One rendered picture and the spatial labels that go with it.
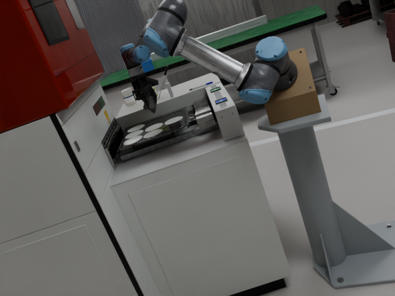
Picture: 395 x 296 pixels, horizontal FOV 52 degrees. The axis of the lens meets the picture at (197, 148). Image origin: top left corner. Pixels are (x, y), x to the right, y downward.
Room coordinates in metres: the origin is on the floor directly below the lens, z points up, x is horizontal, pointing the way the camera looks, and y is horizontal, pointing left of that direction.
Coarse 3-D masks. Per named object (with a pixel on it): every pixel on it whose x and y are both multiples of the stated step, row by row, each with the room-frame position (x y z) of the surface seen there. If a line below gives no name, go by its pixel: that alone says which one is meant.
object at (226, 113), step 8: (208, 88) 2.17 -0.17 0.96; (224, 88) 2.04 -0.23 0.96; (216, 96) 1.95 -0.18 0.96; (224, 96) 1.87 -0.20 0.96; (224, 104) 1.76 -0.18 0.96; (232, 104) 1.70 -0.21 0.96; (216, 112) 1.67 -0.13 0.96; (224, 112) 1.67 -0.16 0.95; (232, 112) 1.67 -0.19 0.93; (224, 120) 1.67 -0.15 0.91; (232, 120) 1.67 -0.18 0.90; (224, 128) 1.67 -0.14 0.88; (232, 128) 1.67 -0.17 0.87; (240, 128) 1.66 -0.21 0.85; (224, 136) 1.67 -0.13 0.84; (232, 136) 1.67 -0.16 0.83
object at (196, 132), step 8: (208, 128) 1.88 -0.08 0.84; (216, 128) 1.88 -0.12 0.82; (176, 136) 1.90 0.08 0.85; (184, 136) 1.89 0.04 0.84; (192, 136) 1.89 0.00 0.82; (152, 144) 1.91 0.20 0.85; (160, 144) 1.90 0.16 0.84; (168, 144) 1.90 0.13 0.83; (136, 152) 1.91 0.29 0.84; (144, 152) 1.90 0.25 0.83
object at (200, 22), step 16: (144, 0) 6.66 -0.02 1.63; (160, 0) 6.58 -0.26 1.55; (192, 0) 6.42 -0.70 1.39; (208, 0) 6.35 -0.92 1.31; (224, 0) 6.27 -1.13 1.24; (240, 0) 6.19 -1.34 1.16; (256, 0) 6.79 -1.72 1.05; (144, 16) 6.69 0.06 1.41; (192, 16) 6.45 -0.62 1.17; (208, 16) 6.37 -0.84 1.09; (224, 16) 6.29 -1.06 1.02; (240, 16) 6.22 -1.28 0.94; (256, 16) 6.15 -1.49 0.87; (192, 32) 6.48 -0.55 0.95; (208, 32) 6.40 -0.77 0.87; (176, 80) 6.65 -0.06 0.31; (224, 80) 6.44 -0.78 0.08
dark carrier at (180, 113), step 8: (176, 112) 2.16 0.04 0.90; (184, 112) 2.10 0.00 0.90; (152, 120) 2.18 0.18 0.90; (160, 120) 2.11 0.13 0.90; (184, 120) 1.94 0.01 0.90; (128, 128) 2.20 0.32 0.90; (144, 128) 2.08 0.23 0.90; (160, 128) 1.96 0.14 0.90; (168, 128) 1.91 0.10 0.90; (176, 128) 1.86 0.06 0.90; (120, 144) 1.93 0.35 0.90; (128, 144) 1.89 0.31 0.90
